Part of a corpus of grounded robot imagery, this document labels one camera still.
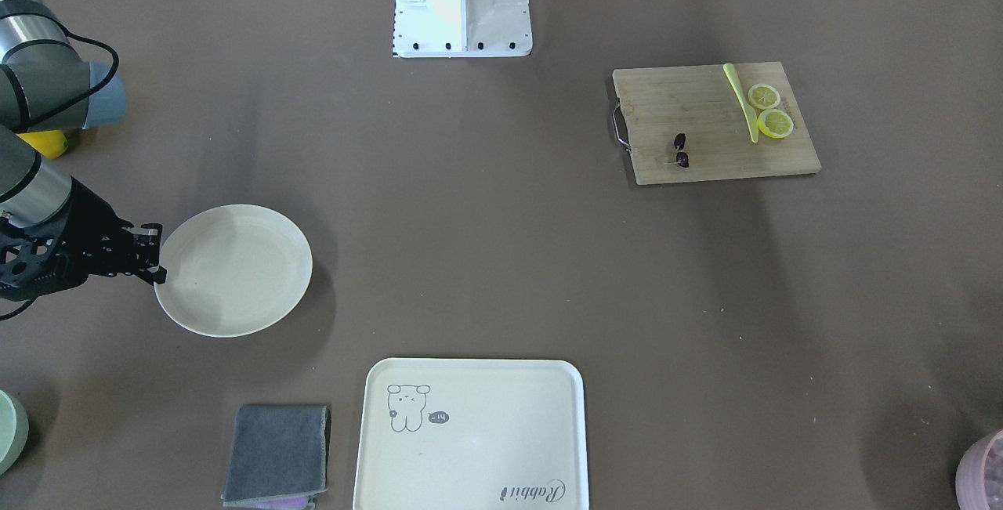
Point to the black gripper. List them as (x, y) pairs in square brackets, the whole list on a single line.
[(88, 229)]

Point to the cream round plate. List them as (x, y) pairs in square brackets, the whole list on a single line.
[(234, 270)]

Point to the dark red cherry pair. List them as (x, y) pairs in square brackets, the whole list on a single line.
[(681, 156)]

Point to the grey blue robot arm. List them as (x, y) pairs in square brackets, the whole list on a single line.
[(51, 79)]

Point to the cream rectangular tray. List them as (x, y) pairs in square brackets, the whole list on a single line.
[(472, 434)]

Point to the yellow lemon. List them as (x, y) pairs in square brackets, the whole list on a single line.
[(52, 143)]

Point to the light green bowl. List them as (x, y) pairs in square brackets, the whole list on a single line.
[(14, 430)]

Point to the grey folded cloth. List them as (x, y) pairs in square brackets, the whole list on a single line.
[(278, 457)]

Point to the wooden cutting board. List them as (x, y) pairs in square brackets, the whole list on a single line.
[(657, 103)]

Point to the yellow plastic knife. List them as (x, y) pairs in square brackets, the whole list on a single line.
[(749, 114)]

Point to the lemon slice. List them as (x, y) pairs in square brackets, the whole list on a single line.
[(764, 97), (775, 123)]

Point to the pink bowl with ice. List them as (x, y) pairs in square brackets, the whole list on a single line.
[(978, 479)]

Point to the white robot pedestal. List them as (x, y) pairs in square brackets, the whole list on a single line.
[(462, 29)]

